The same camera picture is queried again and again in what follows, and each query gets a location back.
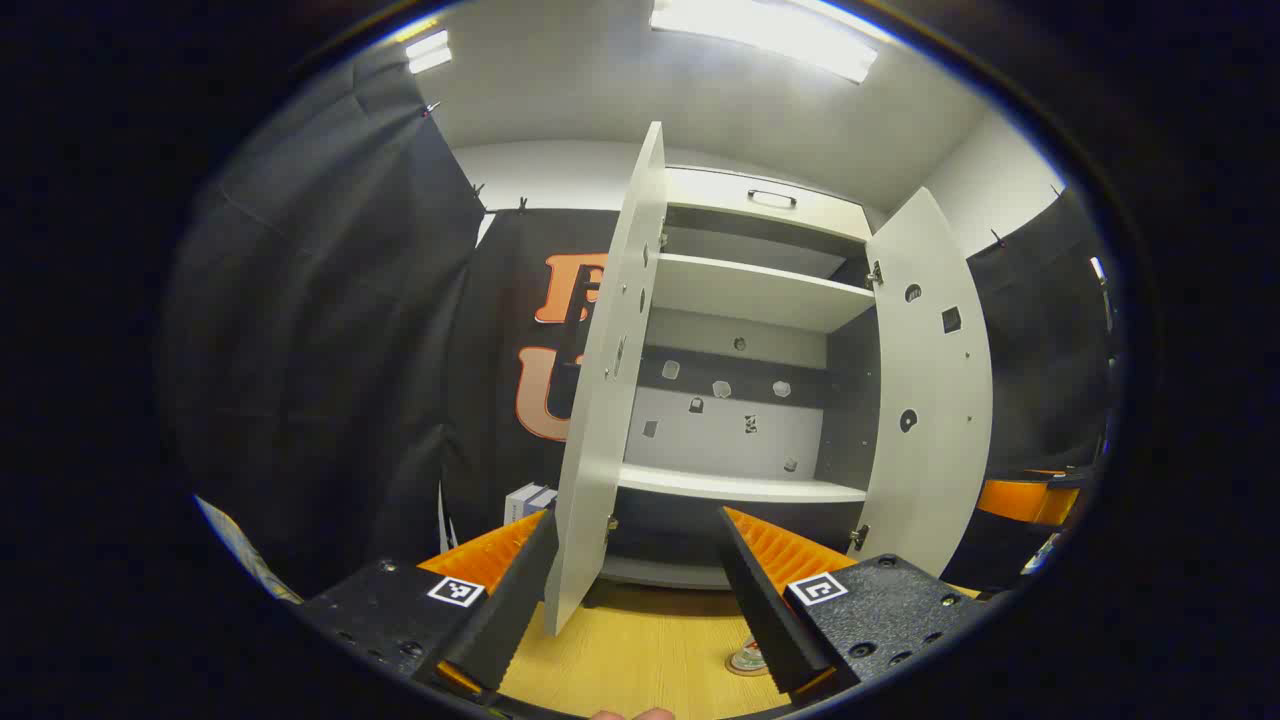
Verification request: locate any small white purple box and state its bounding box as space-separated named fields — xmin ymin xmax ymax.
xmin=503 ymin=483 xmax=558 ymax=526

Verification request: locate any white cabinet left door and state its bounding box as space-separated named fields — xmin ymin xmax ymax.
xmin=545 ymin=121 xmax=668 ymax=637

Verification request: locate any long ceiling light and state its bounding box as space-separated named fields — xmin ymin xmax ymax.
xmin=650 ymin=0 xmax=881 ymax=84

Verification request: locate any black backdrop cloth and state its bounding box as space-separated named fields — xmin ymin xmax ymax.
xmin=165 ymin=45 xmax=1126 ymax=601

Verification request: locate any small ceiling light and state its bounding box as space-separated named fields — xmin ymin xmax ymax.
xmin=405 ymin=30 xmax=453 ymax=75

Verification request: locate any white cabinet upper shelf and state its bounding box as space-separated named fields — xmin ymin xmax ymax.
xmin=652 ymin=252 xmax=878 ymax=334

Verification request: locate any white cabinet door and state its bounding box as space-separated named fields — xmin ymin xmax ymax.
xmin=865 ymin=186 xmax=994 ymax=579
xmin=545 ymin=121 xmax=668 ymax=637

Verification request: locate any white cabinet lower shelf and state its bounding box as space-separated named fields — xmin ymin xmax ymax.
xmin=617 ymin=463 xmax=869 ymax=504

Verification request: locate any white printed sheet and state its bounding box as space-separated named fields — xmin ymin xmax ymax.
xmin=195 ymin=495 xmax=301 ymax=606

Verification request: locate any white cabinet right door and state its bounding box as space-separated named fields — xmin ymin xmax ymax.
xmin=865 ymin=186 xmax=994 ymax=579

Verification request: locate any white cabinet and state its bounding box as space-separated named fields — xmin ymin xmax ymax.
xmin=600 ymin=165 xmax=881 ymax=591

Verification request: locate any white cabinet shelf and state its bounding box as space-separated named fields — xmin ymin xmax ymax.
xmin=652 ymin=252 xmax=878 ymax=334
xmin=617 ymin=463 xmax=869 ymax=504

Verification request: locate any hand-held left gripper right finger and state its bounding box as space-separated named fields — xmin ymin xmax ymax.
xmin=715 ymin=505 xmax=986 ymax=698

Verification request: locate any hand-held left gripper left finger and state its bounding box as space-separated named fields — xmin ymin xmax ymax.
xmin=300 ymin=508 xmax=559 ymax=696

